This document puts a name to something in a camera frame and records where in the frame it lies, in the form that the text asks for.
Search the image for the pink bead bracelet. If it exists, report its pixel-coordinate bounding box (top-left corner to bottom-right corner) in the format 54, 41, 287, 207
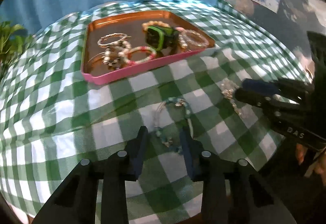
124, 46, 157, 66

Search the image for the green black watch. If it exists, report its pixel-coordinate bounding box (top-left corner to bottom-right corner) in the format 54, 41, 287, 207
145, 25, 179, 52

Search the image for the blue white bead bracelet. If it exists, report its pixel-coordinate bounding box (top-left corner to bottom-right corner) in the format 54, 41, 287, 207
152, 96, 195, 154

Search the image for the pearl bracelet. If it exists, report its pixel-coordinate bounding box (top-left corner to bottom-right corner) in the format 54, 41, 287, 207
103, 40, 132, 71

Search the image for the wooden bead bracelet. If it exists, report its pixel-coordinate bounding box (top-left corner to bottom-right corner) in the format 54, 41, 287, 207
141, 20, 171, 31

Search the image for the green checkered tablecloth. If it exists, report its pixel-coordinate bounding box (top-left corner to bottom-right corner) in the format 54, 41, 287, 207
1, 0, 307, 215

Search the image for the clear crystal bead bracelet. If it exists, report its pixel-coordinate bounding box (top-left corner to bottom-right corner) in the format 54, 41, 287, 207
175, 26, 210, 50

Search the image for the person right hand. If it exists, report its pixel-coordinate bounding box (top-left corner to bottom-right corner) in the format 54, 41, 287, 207
296, 143, 325, 187

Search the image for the pink copper tray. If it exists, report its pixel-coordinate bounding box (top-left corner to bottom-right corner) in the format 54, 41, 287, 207
81, 10, 216, 85

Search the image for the potted green plant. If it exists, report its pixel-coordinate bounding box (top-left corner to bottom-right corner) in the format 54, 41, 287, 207
1, 21, 34, 79

